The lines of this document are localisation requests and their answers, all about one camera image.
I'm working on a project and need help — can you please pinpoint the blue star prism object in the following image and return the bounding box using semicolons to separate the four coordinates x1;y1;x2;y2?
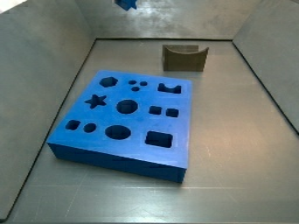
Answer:
115;0;137;11

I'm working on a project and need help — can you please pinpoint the blue shape sorter block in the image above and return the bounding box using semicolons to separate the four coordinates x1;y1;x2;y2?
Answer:
47;71;193;183

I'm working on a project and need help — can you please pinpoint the dark curved fixture stand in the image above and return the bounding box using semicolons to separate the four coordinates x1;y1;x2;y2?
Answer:
163;45;210;72

